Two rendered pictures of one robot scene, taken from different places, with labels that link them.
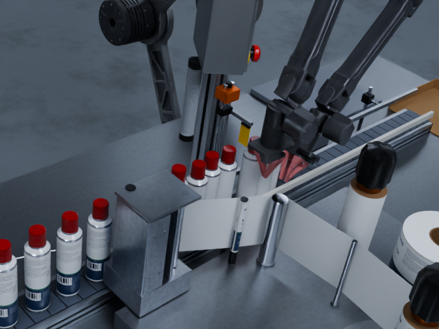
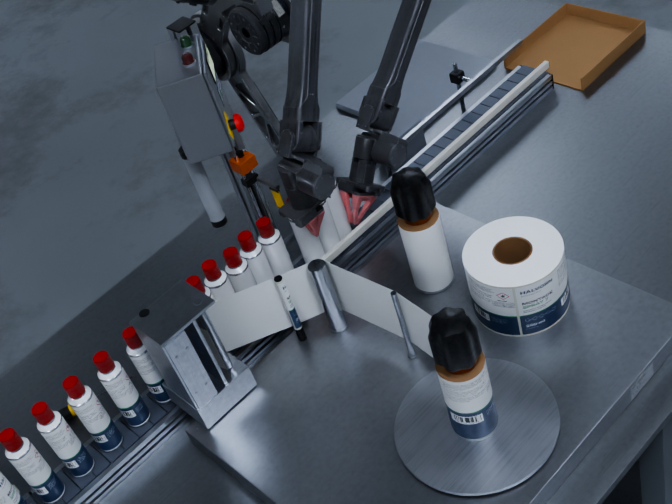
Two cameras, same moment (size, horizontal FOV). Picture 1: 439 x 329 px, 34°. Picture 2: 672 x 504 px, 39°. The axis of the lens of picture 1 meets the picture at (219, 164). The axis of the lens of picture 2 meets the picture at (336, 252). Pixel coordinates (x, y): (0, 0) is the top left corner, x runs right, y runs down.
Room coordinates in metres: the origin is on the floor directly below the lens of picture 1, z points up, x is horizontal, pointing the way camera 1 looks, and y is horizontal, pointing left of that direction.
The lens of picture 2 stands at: (-0.07, -0.62, 2.36)
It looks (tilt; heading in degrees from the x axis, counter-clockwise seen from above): 41 degrees down; 17
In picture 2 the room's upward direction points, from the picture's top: 19 degrees counter-clockwise
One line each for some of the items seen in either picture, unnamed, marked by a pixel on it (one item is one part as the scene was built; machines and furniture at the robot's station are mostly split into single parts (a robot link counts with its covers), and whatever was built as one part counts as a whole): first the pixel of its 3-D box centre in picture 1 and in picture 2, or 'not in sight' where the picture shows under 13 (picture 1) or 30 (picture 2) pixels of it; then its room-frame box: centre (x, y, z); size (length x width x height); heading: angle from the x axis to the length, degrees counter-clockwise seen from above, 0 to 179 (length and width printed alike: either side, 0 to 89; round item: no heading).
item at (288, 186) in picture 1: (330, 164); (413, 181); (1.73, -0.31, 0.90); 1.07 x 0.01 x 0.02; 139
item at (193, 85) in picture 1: (191, 100); (203, 186); (1.48, 0.09, 1.18); 0.04 x 0.04 x 0.21
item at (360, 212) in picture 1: (364, 200); (421, 230); (1.41, -0.35, 1.03); 0.09 x 0.09 x 0.30
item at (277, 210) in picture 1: (272, 230); (328, 296); (1.31, -0.15, 0.97); 0.05 x 0.05 x 0.19
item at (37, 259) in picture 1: (37, 268); (91, 413); (1.05, 0.32, 0.98); 0.05 x 0.05 x 0.20
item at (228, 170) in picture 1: (223, 183); (276, 254); (1.45, -0.02, 0.98); 0.05 x 0.05 x 0.20
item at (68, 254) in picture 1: (68, 253); (120, 388); (1.11, 0.28, 0.98); 0.05 x 0.05 x 0.20
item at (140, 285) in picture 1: (151, 241); (193, 353); (1.16, 0.11, 1.01); 0.14 x 0.13 x 0.26; 139
